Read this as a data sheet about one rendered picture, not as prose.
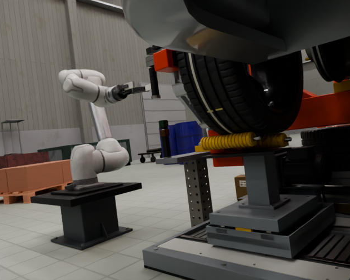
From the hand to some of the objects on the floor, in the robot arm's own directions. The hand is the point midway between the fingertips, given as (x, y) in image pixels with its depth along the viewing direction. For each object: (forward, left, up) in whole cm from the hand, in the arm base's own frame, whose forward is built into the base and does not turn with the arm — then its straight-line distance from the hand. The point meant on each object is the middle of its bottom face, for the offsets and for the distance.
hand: (143, 85), depth 153 cm
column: (-12, +40, -83) cm, 93 cm away
